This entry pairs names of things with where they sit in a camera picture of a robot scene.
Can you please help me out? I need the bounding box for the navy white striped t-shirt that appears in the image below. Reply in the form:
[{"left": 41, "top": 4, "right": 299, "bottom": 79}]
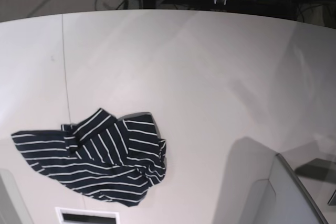
[{"left": 12, "top": 109, "right": 166, "bottom": 207}]

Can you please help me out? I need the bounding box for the white slotted panel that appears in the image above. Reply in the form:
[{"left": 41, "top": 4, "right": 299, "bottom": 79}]
[{"left": 55, "top": 207, "right": 121, "bottom": 224}]

